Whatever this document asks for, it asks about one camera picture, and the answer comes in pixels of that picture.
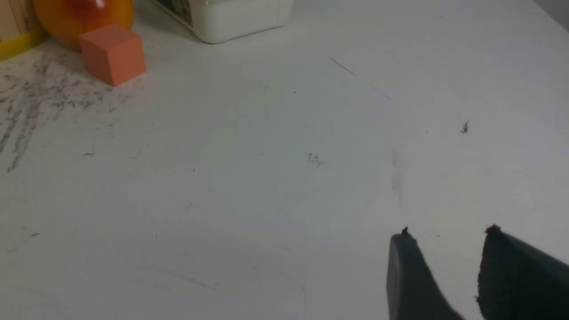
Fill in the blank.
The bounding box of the white box with green lid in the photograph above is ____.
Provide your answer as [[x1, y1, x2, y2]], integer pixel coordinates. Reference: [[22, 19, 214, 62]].
[[154, 0, 294, 44]]

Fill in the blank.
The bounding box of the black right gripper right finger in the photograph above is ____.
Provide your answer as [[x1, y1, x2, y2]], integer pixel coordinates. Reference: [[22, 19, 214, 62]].
[[476, 225, 569, 320]]

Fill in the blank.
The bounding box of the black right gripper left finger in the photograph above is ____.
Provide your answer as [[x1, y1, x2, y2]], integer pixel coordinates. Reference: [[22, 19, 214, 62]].
[[386, 227, 463, 320]]

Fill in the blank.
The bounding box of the salmon orange foam cube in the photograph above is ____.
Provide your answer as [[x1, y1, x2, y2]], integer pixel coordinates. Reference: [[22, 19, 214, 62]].
[[79, 24, 146, 87]]

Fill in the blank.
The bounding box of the orange red toy pear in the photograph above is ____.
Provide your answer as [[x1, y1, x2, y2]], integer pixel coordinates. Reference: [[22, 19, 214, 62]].
[[33, 0, 135, 52]]

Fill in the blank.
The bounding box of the bamboo steamer base yellow rim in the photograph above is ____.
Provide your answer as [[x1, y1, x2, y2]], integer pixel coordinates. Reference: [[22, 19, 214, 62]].
[[0, 0, 50, 61]]

